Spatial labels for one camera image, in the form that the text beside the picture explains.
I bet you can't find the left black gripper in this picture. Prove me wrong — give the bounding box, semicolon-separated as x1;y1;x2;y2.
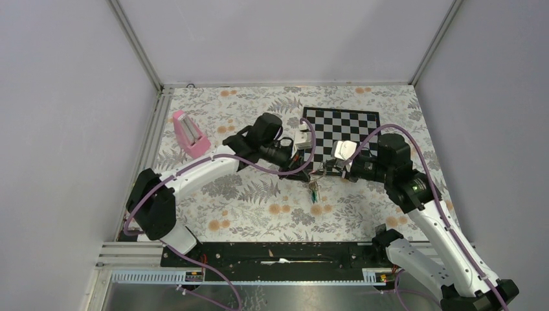
261;141;310;183

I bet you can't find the keyring with coloured keys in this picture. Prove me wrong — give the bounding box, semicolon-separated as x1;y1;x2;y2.
306;169;326;204

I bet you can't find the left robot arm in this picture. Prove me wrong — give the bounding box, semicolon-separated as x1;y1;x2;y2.
122;113;316;266

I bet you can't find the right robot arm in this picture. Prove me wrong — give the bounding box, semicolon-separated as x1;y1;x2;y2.
334;133;519;310

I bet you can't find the black white chessboard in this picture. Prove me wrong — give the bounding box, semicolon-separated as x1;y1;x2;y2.
302;107;381;174

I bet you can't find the pink box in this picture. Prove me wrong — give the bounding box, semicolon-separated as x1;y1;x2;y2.
172;110;211;159

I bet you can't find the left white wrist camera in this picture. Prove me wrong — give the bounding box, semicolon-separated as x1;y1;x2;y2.
293;130;315;151

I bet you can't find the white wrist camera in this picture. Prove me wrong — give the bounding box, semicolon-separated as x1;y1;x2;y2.
293;130;315;151
331;141;357;161

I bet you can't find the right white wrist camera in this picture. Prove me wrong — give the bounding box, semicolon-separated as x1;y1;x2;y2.
331;141;357;161

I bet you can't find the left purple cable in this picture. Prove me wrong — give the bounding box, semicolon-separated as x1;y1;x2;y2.
123;118;317;311

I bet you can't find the purple cable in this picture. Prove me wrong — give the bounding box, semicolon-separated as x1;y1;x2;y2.
123;118;317;311
342;124;511;311

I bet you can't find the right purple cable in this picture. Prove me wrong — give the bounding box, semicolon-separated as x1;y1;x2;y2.
342;124;511;311

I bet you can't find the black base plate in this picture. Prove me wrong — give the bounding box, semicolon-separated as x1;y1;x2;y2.
160;242;396;281

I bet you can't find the white cable duct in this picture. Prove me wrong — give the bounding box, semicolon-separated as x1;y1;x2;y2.
110;269;387;286

